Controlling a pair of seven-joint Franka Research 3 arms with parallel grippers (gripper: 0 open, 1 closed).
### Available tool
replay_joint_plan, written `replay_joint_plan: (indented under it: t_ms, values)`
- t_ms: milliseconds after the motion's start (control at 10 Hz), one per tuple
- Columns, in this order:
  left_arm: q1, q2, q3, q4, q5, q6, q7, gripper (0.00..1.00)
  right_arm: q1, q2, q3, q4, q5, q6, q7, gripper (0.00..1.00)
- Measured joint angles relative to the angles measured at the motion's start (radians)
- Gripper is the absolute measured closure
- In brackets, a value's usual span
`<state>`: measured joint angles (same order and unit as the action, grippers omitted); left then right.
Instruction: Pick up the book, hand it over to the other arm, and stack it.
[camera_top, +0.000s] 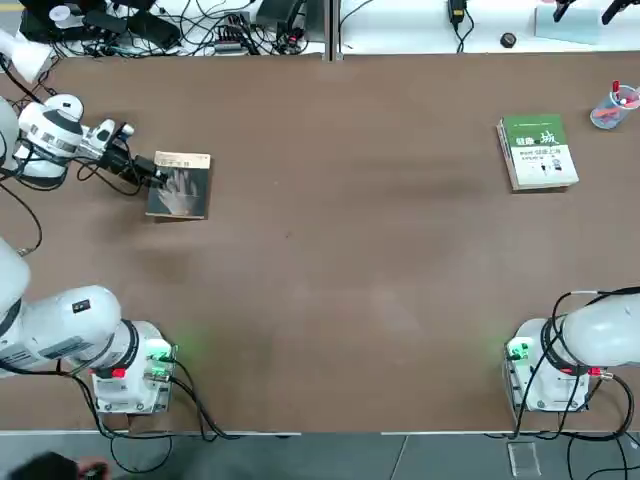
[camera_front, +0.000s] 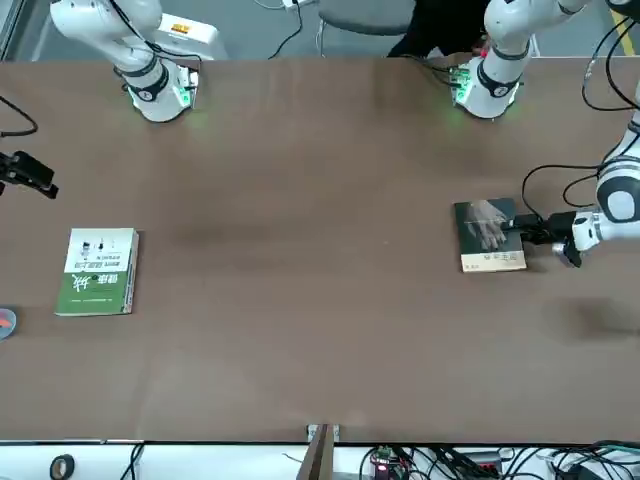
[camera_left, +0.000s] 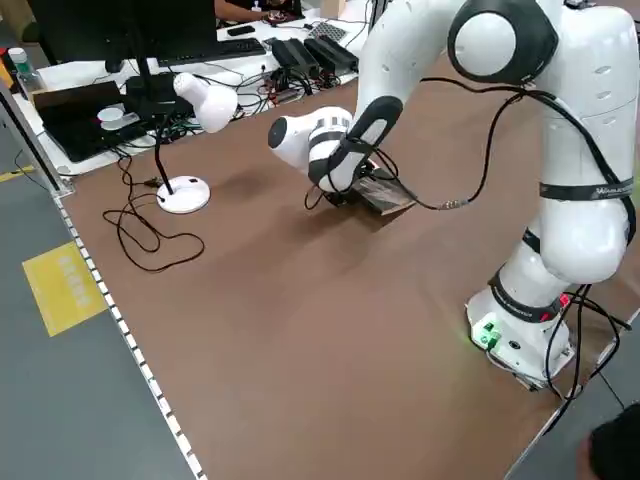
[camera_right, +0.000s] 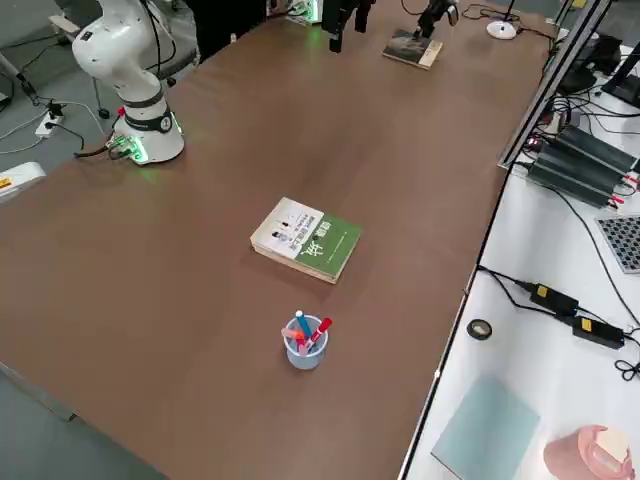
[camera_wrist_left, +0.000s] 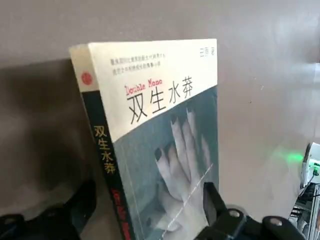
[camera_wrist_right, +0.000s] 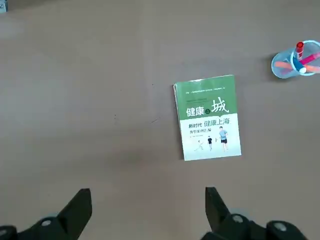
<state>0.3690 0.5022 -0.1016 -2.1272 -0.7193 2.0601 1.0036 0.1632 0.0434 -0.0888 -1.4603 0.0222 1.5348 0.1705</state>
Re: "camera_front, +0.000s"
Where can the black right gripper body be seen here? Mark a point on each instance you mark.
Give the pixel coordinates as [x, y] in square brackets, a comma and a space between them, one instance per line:
[10, 167]

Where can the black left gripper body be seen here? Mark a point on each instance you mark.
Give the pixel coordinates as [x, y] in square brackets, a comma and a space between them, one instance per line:
[557, 227]

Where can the dark book with hands print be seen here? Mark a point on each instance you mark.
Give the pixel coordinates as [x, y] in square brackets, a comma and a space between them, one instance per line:
[487, 235]

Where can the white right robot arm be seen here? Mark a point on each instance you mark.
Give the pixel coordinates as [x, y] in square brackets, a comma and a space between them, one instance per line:
[130, 30]

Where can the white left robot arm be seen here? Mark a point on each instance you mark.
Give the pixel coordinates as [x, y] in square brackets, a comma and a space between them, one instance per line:
[505, 30]

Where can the green and white book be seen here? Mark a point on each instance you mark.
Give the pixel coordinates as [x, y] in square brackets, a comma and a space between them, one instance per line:
[95, 270]

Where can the blue spine book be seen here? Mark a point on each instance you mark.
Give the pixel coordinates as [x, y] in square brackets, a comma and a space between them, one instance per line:
[133, 270]

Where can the orange highlighter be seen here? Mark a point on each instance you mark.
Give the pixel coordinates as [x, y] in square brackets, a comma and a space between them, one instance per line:
[4, 320]

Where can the clear plastic pen cup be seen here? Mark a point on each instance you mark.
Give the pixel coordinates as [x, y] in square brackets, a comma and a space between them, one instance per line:
[7, 335]

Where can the white robot controller box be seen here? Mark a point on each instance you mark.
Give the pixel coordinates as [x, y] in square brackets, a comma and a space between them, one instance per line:
[192, 35]

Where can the person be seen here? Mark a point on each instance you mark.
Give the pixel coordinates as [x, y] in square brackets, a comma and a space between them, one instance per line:
[440, 25]

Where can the black multiport hub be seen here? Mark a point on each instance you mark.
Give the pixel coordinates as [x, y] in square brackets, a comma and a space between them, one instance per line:
[482, 460]

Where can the grey chair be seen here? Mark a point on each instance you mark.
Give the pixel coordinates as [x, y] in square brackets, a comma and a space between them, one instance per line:
[365, 15]

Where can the circuit board with red light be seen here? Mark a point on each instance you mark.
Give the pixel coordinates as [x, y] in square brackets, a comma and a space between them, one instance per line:
[384, 465]

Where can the black tape roll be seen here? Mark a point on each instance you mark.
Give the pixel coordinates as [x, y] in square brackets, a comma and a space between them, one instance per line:
[56, 466]

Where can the white power strip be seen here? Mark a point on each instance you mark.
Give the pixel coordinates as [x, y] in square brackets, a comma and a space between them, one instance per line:
[297, 3]

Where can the grey metal post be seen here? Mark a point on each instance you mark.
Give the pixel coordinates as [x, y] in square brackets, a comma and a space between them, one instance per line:
[317, 455]

